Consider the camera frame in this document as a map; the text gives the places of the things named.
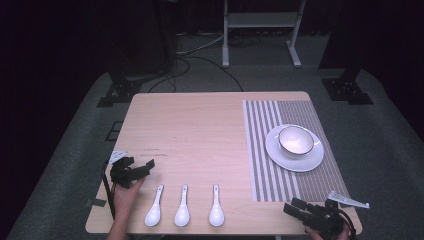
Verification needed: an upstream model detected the black floor cable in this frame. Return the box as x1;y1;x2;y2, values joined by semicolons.
147;55;245;94

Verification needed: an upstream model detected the person's right hand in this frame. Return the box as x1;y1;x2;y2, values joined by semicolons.
304;225;352;240

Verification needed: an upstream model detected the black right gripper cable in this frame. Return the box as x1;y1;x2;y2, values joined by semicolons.
337;207;358;240

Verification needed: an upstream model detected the white ceramic spoon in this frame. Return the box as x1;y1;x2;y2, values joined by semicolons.
174;184;191;228
208;183;226;228
144;184;165;228

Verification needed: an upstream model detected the white rimmed bowl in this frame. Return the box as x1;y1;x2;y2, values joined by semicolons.
277;124;315;160

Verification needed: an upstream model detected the white round plate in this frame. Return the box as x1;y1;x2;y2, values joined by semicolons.
264;123;325;173

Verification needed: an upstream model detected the grey floor cable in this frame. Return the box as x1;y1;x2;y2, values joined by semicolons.
175;32;225;56

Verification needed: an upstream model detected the black stand with base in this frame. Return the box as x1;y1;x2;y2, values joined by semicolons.
96;49;145;109
320;49;375;106

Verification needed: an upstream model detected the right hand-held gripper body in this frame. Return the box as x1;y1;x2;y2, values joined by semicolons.
300;190;371;235

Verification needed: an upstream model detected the dark cabinet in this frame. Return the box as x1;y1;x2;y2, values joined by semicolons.
99;0;178;76

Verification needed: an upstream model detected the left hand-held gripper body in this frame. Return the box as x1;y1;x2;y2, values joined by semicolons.
109;149;150;190

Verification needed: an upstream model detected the person's left hand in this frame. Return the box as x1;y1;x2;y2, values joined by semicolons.
112;177;147;222

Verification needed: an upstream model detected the grey tape strip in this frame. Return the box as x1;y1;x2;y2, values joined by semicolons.
84;198;108;208

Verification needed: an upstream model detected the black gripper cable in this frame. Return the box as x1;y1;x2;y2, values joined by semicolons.
337;207;358;240
101;159;117;220

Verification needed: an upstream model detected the white metal stand frame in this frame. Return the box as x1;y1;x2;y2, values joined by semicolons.
221;0;307;69

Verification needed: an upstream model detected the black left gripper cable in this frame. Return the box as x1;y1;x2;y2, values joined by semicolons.
101;159;117;220

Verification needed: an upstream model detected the grey striped placemat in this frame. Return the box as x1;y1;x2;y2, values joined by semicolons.
242;99;351;203

